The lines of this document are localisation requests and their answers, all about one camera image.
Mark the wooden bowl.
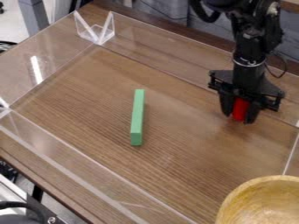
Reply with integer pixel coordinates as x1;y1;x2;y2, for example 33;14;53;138
214;175;299;224

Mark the black cable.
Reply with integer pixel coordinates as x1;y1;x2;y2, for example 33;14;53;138
0;199;47;224

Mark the green rectangular block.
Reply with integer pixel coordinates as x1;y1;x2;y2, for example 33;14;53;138
129;89;145;146

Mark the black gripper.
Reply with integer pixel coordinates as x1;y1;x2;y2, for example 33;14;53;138
208;70;285;124

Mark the red toy strawberry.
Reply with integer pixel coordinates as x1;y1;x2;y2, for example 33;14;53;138
232;98;249;122

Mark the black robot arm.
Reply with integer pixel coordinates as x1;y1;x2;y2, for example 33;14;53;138
189;0;285;124

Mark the clear acrylic enclosure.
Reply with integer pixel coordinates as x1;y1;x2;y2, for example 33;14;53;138
0;9;299;224

